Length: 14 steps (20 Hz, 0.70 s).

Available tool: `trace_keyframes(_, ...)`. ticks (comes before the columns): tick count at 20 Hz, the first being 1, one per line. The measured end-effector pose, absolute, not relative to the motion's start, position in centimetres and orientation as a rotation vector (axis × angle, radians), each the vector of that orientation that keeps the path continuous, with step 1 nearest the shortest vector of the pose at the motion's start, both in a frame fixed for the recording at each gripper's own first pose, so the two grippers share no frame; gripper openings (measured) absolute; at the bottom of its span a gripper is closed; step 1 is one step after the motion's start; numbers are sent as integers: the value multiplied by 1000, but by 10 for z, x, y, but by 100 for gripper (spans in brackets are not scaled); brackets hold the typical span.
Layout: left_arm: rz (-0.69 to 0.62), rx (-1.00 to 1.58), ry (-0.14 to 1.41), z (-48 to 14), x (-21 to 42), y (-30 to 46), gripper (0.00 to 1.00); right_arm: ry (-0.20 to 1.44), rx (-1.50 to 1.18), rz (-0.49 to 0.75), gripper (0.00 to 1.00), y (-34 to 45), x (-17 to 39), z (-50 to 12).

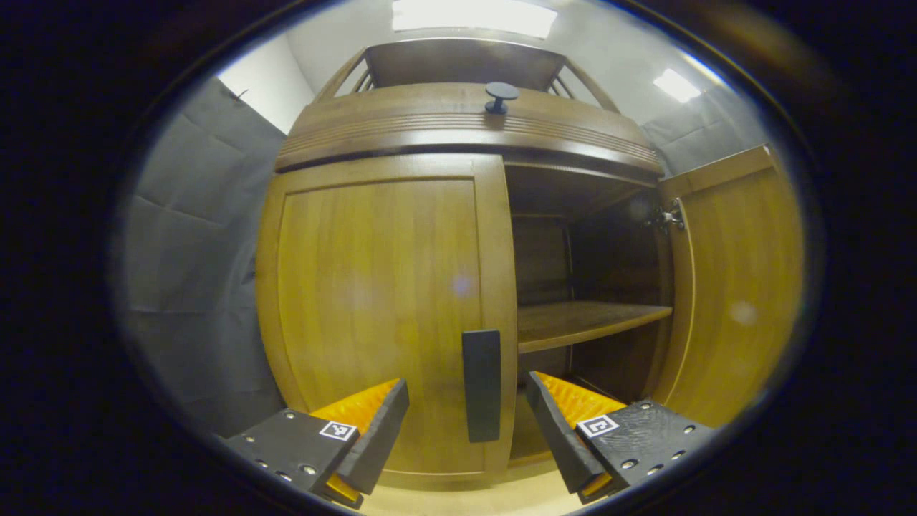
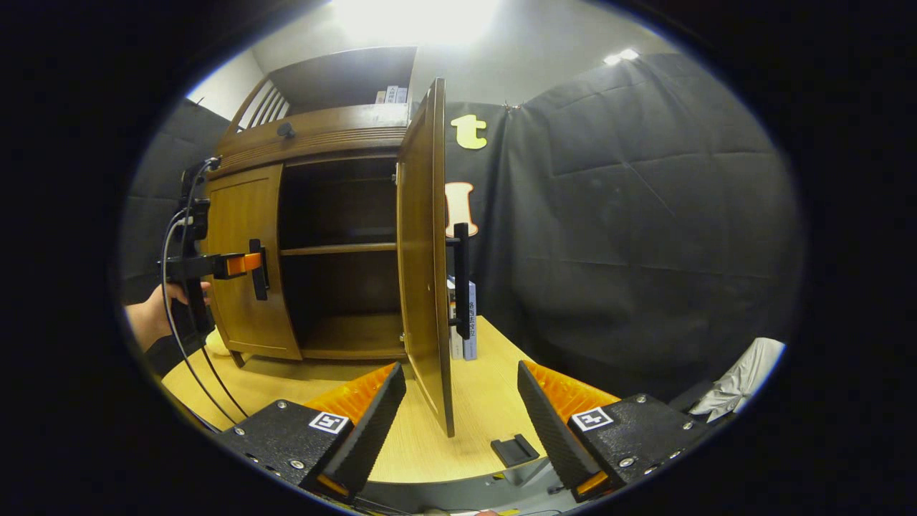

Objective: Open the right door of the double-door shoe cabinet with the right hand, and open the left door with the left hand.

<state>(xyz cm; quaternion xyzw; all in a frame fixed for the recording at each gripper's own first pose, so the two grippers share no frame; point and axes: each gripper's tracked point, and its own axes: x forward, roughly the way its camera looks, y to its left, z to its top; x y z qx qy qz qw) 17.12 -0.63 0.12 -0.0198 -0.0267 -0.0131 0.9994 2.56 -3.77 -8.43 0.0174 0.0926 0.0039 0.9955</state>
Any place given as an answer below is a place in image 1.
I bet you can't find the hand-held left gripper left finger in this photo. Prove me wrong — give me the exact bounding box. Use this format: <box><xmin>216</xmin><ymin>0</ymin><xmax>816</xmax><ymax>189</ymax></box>
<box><xmin>222</xmin><ymin>378</ymin><xmax>411</xmax><ymax>510</ymax></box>

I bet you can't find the wooden inner shelf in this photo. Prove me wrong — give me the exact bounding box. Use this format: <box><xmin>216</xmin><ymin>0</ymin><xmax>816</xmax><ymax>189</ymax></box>
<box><xmin>517</xmin><ymin>300</ymin><xmax>673</xmax><ymax>354</ymax></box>

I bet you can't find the small ceiling light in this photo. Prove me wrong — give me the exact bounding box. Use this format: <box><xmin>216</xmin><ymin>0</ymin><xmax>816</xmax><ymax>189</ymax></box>
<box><xmin>653</xmin><ymin>68</ymin><xmax>702</xmax><ymax>104</ymax></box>

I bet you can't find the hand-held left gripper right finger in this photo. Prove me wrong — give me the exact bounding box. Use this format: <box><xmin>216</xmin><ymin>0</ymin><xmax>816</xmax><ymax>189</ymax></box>
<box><xmin>527</xmin><ymin>371</ymin><xmax>717</xmax><ymax>505</ymax></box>

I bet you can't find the black round knob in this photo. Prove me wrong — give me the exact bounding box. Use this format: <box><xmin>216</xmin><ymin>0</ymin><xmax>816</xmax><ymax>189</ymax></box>
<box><xmin>484</xmin><ymin>81</ymin><xmax>520</xmax><ymax>115</ymax></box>

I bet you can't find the black backdrop cloth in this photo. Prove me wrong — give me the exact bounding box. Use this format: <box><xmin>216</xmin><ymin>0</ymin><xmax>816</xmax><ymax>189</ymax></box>
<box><xmin>118</xmin><ymin>75</ymin><xmax>771</xmax><ymax>438</ymax></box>

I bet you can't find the black door handle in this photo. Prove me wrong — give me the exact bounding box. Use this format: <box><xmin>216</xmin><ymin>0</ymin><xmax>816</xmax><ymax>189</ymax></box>
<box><xmin>461</xmin><ymin>329</ymin><xmax>502</xmax><ymax>444</ymax></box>

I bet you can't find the wooden double-door shoe cabinet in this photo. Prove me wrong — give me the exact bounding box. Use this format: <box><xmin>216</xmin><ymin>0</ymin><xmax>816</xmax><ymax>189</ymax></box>
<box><xmin>254</xmin><ymin>37</ymin><xmax>807</xmax><ymax>492</ymax></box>

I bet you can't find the large ceiling light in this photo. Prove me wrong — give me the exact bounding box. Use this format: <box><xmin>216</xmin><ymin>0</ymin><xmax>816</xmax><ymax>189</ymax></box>
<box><xmin>392</xmin><ymin>0</ymin><xmax>558</xmax><ymax>39</ymax></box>

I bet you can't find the wooden ribbed drawer front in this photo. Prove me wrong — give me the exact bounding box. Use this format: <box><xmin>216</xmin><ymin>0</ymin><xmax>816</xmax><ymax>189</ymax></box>
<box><xmin>274</xmin><ymin>82</ymin><xmax>666</xmax><ymax>176</ymax></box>

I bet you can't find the metal door hinge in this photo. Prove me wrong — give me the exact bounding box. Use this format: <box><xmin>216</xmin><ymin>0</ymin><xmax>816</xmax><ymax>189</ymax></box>
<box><xmin>647</xmin><ymin>199</ymin><xmax>686</xmax><ymax>232</ymax></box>

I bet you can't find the wooden shoe cabinet door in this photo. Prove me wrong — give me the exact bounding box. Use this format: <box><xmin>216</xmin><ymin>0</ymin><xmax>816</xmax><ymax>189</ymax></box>
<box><xmin>650</xmin><ymin>145</ymin><xmax>805</xmax><ymax>429</ymax></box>
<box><xmin>256</xmin><ymin>153</ymin><xmax>519</xmax><ymax>482</ymax></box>

